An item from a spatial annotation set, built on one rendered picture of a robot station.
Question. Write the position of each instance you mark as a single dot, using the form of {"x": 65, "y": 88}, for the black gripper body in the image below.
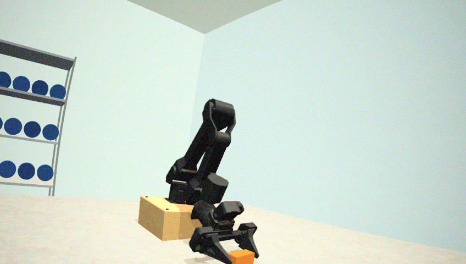
{"x": 224, "y": 229}

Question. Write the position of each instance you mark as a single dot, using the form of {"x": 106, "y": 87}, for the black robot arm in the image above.
{"x": 204, "y": 188}

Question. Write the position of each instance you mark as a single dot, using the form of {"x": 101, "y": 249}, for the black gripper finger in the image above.
{"x": 212, "y": 248}
{"x": 248, "y": 242}

